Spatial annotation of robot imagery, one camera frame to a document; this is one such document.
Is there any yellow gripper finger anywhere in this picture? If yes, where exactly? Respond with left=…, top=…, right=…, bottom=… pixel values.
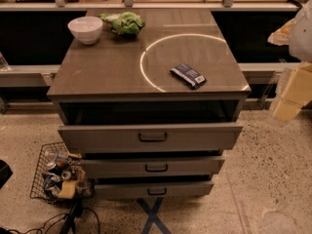
left=272, top=62, right=312, bottom=122
left=267, top=19, right=294, bottom=46

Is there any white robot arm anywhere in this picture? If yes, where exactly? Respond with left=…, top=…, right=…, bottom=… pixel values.
left=268, top=0, right=312, bottom=122

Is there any green rice chip bag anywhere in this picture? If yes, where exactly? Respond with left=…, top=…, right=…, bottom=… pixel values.
left=98, top=12, right=145, bottom=35

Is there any grey drawer cabinet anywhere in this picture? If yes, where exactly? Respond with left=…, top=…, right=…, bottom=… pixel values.
left=48, top=9, right=250, bottom=185

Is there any blue tape cross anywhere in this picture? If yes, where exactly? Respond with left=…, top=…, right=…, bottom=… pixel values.
left=136, top=197, right=172, bottom=234

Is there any white bowl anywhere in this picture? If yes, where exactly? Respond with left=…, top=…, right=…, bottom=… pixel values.
left=67, top=17, right=102, bottom=45

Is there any bottom grey drawer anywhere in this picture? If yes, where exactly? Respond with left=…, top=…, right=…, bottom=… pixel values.
left=95, top=181, right=214, bottom=199

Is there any grey drawer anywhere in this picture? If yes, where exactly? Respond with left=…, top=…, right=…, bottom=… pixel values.
left=95, top=181, right=214, bottom=199
left=58, top=122, right=243, bottom=153
left=82, top=156, right=225, bottom=178

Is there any middle grey drawer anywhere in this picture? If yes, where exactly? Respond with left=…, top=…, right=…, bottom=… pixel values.
left=82, top=156, right=225, bottom=178

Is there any top grey drawer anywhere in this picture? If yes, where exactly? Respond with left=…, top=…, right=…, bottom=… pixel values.
left=58, top=122, right=243, bottom=153

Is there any yellow sponge in basket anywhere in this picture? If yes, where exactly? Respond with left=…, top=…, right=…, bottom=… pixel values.
left=58, top=180, right=76, bottom=199

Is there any soda can in basket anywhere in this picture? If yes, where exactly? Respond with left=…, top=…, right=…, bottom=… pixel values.
left=47, top=162, right=62, bottom=176

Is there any black cable on floor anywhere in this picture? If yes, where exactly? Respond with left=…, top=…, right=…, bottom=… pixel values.
left=0, top=206, right=101, bottom=234

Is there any black wire basket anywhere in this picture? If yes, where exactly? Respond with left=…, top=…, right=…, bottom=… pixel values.
left=29, top=141, right=96, bottom=201

